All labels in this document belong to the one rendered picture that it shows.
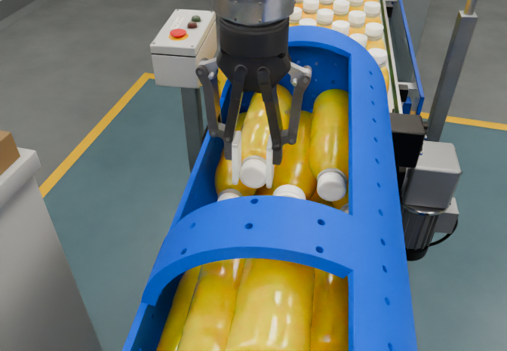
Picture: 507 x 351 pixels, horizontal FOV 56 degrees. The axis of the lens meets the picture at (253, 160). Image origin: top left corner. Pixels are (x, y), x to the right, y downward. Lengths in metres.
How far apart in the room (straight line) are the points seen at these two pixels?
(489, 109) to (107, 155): 2.19
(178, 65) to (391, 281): 0.73
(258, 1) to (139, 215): 1.81
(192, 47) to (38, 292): 0.60
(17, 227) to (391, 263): 0.73
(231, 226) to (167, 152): 2.10
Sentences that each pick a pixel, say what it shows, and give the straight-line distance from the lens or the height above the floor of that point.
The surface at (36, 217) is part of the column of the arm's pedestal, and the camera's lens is 1.04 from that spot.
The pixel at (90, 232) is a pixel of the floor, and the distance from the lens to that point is 2.19.
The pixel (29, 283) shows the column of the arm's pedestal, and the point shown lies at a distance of 1.08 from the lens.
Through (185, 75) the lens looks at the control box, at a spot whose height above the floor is 1.03.
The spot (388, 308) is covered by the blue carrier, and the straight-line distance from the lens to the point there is 0.44.
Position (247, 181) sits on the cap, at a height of 1.11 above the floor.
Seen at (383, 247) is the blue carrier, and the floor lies 1.19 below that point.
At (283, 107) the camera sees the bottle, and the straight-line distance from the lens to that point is 0.75.
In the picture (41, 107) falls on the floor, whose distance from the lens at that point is 3.10.
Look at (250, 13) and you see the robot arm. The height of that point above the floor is 1.37.
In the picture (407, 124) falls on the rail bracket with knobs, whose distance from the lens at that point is 1.00.
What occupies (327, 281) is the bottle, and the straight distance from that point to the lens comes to 0.50.
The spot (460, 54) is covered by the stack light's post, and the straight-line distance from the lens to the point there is 1.31.
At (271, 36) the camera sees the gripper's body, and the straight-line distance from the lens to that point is 0.50.
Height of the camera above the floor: 1.55
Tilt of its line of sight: 40 degrees down
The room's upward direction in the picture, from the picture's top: straight up
